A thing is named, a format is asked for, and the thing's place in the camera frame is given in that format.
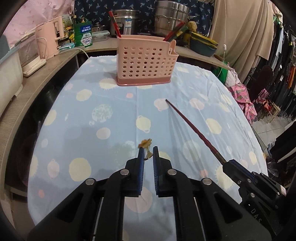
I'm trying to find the gold flower spoon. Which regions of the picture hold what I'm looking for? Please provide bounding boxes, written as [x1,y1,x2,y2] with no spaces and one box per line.
[138,138,153,160]

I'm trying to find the dark maroon thin chopstick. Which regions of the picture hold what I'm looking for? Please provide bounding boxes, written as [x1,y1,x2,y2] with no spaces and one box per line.
[166,99,227,165]

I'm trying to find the dark red chopstick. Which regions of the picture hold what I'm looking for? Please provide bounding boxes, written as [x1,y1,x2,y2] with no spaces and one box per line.
[108,11,121,38]

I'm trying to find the bright red chopstick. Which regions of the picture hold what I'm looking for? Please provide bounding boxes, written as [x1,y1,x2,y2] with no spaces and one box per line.
[163,21,185,42]

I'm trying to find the pink patterned fabric pile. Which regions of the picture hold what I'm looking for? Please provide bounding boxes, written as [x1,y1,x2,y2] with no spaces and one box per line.
[228,83,257,125]

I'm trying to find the green plastic basin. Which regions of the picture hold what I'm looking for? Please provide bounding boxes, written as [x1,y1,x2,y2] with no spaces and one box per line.
[210,66,228,85]

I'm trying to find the pink perforated utensil holder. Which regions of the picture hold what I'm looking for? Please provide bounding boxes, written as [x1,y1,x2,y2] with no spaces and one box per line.
[116,35,179,86]

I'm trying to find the yellow and teal bowls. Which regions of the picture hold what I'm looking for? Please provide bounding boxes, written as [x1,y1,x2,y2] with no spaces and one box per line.
[189,32,219,57]

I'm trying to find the tissue packet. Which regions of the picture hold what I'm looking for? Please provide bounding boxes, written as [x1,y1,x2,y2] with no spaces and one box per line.
[59,43,75,51]

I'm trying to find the clear lidded food container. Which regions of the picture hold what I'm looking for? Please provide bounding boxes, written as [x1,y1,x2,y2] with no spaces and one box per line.
[92,30,110,42]

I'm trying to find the beige hanging cloth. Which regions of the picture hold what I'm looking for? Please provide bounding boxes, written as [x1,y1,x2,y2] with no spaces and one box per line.
[210,1,274,81]

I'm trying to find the white plastic storage box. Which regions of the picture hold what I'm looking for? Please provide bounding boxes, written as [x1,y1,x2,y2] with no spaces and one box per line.
[0,35,23,115]

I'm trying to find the green milk powder can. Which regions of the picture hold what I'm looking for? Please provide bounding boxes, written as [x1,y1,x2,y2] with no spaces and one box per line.
[73,21,93,47]

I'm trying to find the small glass lidded pot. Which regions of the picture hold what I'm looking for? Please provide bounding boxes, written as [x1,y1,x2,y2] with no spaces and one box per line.
[92,23,105,33]

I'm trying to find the steel rice cooker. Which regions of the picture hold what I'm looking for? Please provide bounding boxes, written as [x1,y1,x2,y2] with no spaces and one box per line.
[113,9,140,35]

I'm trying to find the navy floral backsplash cloth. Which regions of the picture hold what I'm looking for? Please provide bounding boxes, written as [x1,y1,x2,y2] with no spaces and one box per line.
[74,0,215,34]

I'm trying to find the stacked steel steamer pot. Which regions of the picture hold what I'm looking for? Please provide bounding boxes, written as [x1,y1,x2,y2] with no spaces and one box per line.
[153,1,196,37]

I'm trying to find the pink electric kettle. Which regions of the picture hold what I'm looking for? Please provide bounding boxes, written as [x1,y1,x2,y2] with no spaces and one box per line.
[35,16,64,60]

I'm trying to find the white blender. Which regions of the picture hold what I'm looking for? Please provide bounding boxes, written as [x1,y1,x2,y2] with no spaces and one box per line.
[15,31,46,77]

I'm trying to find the pink floral curtain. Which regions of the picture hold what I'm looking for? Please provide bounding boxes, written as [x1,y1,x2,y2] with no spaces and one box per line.
[4,0,74,47]

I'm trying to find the white cord with switch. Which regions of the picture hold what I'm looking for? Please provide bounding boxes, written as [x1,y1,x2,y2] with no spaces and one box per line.
[216,0,228,77]

